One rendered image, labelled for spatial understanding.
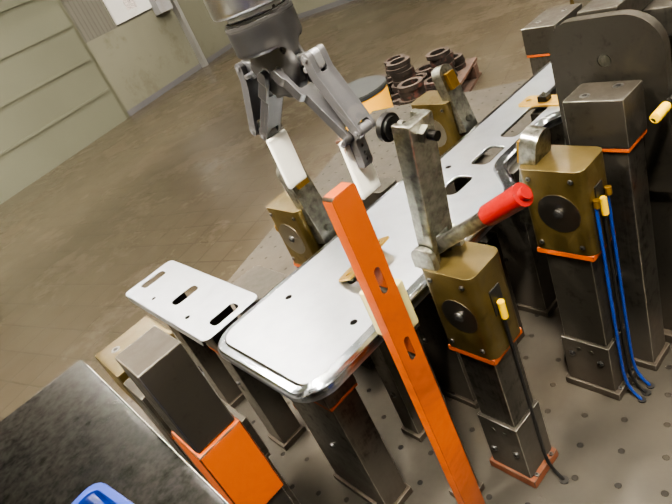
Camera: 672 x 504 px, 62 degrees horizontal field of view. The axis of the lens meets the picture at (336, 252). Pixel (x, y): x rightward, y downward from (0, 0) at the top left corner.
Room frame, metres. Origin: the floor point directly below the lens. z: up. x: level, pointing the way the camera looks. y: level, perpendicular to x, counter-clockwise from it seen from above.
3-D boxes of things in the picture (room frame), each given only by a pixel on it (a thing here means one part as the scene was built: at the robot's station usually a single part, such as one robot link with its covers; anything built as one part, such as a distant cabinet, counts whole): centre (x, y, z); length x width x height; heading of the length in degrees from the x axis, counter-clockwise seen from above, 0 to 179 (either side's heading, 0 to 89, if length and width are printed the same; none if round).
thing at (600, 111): (0.57, -0.35, 0.91); 0.07 x 0.05 x 0.42; 31
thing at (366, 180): (0.57, -0.06, 1.16); 0.03 x 0.01 x 0.07; 121
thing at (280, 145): (0.69, 0.01, 1.16); 0.03 x 0.01 x 0.07; 121
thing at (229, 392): (0.88, 0.30, 0.84); 0.05 x 0.05 x 0.29; 31
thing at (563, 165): (0.55, -0.29, 0.88); 0.11 x 0.07 x 0.37; 31
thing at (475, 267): (0.48, -0.12, 0.87); 0.10 x 0.07 x 0.35; 31
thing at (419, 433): (0.62, -0.02, 0.84); 0.07 x 0.04 x 0.29; 121
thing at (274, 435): (0.72, 0.21, 0.84); 0.05 x 0.05 x 0.29; 31
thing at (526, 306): (0.78, -0.27, 0.84); 0.12 x 0.05 x 0.29; 31
